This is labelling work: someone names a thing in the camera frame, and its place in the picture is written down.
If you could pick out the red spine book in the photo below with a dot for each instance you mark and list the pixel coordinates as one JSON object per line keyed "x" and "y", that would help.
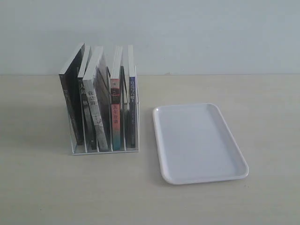
{"x": 115, "y": 97}

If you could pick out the grey cat title book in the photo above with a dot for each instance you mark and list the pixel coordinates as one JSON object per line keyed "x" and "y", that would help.
{"x": 96, "y": 83}

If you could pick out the blue spine book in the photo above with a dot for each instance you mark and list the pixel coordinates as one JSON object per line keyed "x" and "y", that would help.
{"x": 132, "y": 97}

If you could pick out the black book white title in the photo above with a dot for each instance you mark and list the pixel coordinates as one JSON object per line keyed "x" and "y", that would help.
{"x": 89, "y": 129}

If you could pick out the dark brown book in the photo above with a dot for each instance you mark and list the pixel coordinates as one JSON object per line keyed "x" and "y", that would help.
{"x": 70, "y": 86}

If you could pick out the white rectangular tray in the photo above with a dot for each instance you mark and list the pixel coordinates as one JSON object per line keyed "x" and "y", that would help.
{"x": 195, "y": 145}

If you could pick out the white wire book rack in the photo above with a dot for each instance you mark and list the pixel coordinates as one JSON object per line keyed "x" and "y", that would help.
{"x": 124, "y": 122}

